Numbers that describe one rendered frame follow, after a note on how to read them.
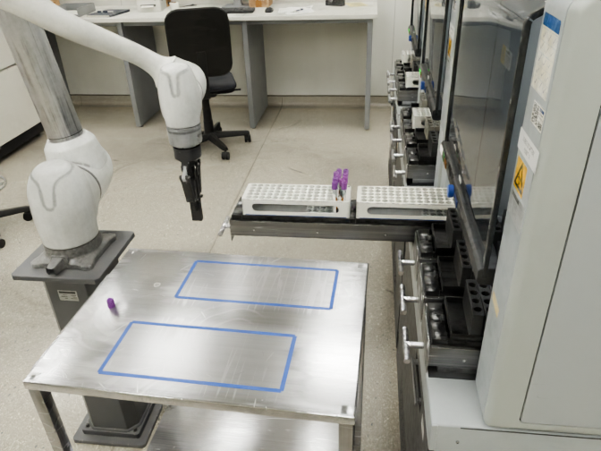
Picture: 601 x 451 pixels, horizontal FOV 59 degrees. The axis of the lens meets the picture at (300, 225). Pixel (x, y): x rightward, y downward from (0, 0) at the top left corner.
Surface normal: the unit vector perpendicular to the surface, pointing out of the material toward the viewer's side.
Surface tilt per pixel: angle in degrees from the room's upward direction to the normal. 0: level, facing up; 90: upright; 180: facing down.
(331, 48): 90
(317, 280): 0
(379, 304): 0
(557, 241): 90
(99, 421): 90
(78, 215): 89
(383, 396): 0
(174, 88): 81
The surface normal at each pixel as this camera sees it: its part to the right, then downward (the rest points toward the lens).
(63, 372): -0.04, -0.86
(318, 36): -0.12, 0.50
